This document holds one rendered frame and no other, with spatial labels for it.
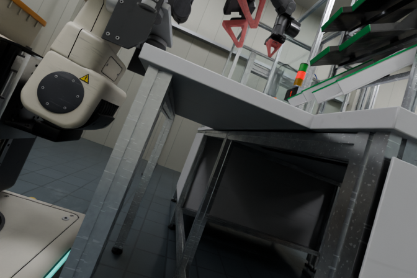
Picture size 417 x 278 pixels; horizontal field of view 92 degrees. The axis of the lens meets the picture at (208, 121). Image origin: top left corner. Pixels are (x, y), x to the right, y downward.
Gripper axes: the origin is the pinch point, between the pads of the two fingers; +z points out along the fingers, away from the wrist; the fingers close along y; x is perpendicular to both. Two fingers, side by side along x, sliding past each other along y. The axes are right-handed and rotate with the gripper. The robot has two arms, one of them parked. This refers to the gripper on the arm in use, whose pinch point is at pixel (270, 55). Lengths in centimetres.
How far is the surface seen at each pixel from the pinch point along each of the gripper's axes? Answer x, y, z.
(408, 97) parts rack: -22, -48, 21
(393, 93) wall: -429, 311, -200
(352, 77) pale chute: -9.2, -43.4, 19.5
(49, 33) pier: 292, 297, -35
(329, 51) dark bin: -10.8, -28.1, 4.8
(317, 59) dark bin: -11.8, -20.7, 5.0
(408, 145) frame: 3, -70, 41
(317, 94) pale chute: -9.3, -30.7, 22.3
